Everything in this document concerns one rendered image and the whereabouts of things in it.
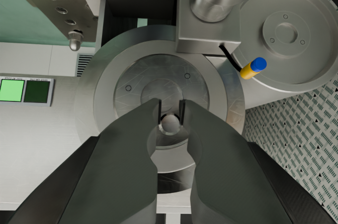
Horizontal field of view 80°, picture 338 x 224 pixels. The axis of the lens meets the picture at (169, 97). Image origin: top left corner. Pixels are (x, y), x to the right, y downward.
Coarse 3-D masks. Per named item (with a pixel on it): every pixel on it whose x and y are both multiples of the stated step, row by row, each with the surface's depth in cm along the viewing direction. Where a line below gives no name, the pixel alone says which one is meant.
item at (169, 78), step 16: (144, 64) 16; (160, 64) 16; (176, 64) 16; (128, 80) 16; (144, 80) 16; (160, 80) 16; (176, 80) 16; (192, 80) 16; (128, 96) 15; (144, 96) 16; (160, 96) 16; (176, 96) 16; (192, 96) 16; (208, 96) 16; (176, 112) 16; (160, 144) 15; (176, 144) 15
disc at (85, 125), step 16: (128, 32) 19; (144, 32) 19; (160, 32) 19; (112, 48) 18; (96, 64) 18; (224, 64) 18; (80, 80) 17; (96, 80) 18; (224, 80) 18; (80, 96) 17; (240, 96) 18; (80, 112) 17; (240, 112) 18; (80, 128) 17; (96, 128) 17; (240, 128) 17; (160, 176) 16; (176, 176) 16; (192, 176) 17; (160, 192) 16
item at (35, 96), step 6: (30, 84) 50; (36, 84) 50; (42, 84) 50; (48, 84) 50; (30, 90) 49; (36, 90) 49; (42, 90) 49; (30, 96) 49; (36, 96) 49; (42, 96) 49
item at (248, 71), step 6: (222, 48) 16; (228, 54) 16; (258, 60) 13; (264, 60) 13; (234, 66) 15; (246, 66) 14; (252, 66) 13; (258, 66) 13; (264, 66) 13; (240, 72) 15; (246, 72) 14; (252, 72) 13; (258, 72) 13; (246, 78) 14
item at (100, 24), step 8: (104, 0) 20; (104, 8) 19; (104, 16) 19; (112, 16) 22; (104, 24) 19; (112, 24) 23; (120, 24) 27; (128, 24) 33; (136, 24) 43; (104, 32) 20; (112, 32) 23; (120, 32) 27; (96, 40) 19; (104, 40) 20; (96, 48) 19
